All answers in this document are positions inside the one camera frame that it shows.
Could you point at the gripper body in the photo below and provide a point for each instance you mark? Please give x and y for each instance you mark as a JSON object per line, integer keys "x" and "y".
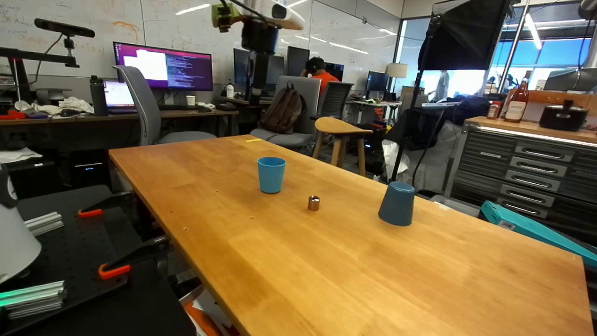
{"x": 259, "y": 36}

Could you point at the white paper cup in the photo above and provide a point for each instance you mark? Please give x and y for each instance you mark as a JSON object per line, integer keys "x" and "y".
{"x": 190, "y": 101}

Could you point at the light blue cup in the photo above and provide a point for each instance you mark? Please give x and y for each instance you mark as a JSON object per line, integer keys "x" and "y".
{"x": 271, "y": 176}

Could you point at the silver cylinder object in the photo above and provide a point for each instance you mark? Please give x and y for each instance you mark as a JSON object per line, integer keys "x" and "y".
{"x": 314, "y": 203}

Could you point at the dark blue cup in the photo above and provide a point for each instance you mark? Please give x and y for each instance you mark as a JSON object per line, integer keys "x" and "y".
{"x": 397, "y": 205}

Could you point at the row of monitors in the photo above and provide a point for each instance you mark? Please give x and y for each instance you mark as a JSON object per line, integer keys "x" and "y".
{"x": 297, "y": 60}

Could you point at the white bottle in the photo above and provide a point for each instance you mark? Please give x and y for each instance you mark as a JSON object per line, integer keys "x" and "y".
{"x": 230, "y": 90}

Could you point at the grey office chair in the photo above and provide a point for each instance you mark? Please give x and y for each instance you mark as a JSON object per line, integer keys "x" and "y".
{"x": 144, "y": 107}
{"x": 310, "y": 93}

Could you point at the person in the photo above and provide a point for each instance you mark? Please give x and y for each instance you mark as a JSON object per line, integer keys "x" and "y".
{"x": 324, "y": 77}

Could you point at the brown backpack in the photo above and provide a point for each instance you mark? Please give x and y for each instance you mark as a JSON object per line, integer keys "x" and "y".
{"x": 282, "y": 109}

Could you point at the wide monitor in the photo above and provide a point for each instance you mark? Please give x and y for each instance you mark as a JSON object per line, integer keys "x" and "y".
{"x": 186, "y": 67}

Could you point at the black mesh office chair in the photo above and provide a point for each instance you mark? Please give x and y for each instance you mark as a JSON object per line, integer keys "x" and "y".
{"x": 336, "y": 100}

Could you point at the black keyboard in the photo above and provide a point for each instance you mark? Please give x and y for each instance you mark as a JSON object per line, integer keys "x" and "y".
{"x": 184, "y": 108}

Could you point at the wooden stool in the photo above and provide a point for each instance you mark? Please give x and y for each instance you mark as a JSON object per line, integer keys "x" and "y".
{"x": 340, "y": 127}

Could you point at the white shade lamp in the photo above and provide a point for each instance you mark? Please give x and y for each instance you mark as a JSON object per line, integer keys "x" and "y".
{"x": 397, "y": 70}

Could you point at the laptop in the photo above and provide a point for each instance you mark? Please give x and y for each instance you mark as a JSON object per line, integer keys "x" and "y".
{"x": 119, "y": 95}

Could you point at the black bottle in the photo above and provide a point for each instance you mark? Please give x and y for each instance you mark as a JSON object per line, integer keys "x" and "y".
{"x": 98, "y": 98}

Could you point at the white cloth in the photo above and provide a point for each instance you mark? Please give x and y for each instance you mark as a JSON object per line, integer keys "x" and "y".
{"x": 70, "y": 105}

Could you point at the softbox light on stand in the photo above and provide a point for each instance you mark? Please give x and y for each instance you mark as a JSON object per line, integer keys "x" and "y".
{"x": 466, "y": 37}

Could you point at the black computer tower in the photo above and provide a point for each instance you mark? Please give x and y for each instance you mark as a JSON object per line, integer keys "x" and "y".
{"x": 89, "y": 169}

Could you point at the black orange clamp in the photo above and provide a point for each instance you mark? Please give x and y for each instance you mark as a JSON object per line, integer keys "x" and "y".
{"x": 135, "y": 254}
{"x": 105, "y": 205}

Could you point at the small red sauce bottle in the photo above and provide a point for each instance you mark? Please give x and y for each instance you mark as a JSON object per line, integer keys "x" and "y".
{"x": 493, "y": 111}

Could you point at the amber glass bottle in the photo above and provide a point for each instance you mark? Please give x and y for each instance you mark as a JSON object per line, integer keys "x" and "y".
{"x": 517, "y": 105}

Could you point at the heap of papers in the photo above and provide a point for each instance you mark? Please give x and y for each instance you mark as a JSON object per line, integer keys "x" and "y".
{"x": 210, "y": 315}

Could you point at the stack of aluminium bars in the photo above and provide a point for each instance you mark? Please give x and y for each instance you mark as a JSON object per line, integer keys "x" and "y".
{"x": 44, "y": 223}
{"x": 32, "y": 298}

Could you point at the grey drawer cabinet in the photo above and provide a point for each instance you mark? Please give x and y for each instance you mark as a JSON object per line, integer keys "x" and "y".
{"x": 527, "y": 168}

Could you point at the black pot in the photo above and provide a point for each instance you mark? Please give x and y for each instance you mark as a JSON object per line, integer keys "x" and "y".
{"x": 563, "y": 117}

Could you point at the teal box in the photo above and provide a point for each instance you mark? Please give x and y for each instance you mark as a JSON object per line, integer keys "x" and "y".
{"x": 527, "y": 226}

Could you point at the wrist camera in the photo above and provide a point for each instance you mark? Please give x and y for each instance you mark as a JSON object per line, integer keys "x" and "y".
{"x": 222, "y": 16}

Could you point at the camera on mount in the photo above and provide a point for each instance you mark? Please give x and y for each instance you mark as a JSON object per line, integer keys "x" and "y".
{"x": 65, "y": 29}

